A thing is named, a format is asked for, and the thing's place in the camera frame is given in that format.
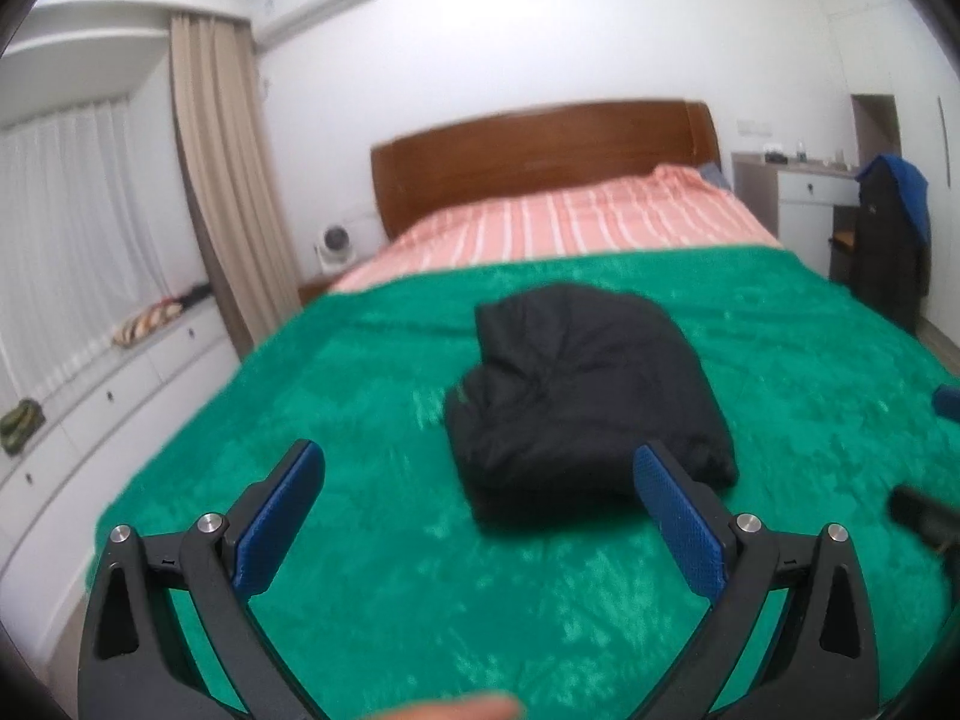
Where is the small white fan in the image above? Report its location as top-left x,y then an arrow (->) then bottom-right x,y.
314,224 -> 356,275

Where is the brown wooden headboard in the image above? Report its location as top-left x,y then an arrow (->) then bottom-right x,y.
371,99 -> 721,241

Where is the wooden nightstand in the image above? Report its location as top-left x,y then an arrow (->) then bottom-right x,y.
298,273 -> 347,307

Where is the green camouflage item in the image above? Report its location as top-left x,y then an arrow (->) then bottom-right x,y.
0,398 -> 46,457

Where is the white sheer curtain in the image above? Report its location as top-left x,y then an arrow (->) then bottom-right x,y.
2,101 -> 206,408

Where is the white desk with drawer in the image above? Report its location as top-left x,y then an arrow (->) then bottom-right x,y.
732,153 -> 859,278

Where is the white window drawer cabinet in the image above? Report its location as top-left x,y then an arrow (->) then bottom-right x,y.
2,299 -> 239,681

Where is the striped cushion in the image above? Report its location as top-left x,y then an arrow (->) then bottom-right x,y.
112,299 -> 184,348

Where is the black puffer jacket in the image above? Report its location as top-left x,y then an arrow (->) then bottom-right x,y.
444,283 -> 739,528

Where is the pink striped bed sheet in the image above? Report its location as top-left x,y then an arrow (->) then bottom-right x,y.
332,164 -> 779,293

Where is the green plush blanket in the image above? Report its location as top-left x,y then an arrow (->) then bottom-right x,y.
96,247 -> 958,718

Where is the blue garment on chair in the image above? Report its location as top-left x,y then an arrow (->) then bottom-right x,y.
856,153 -> 931,245

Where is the black coat on chair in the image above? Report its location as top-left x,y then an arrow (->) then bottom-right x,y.
832,166 -> 931,335

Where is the person right hand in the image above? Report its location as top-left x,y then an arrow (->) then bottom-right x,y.
368,692 -> 526,720

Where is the white air conditioner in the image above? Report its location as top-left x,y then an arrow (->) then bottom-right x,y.
251,0 -> 371,50

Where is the beige curtain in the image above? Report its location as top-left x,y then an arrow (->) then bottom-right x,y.
169,13 -> 299,356

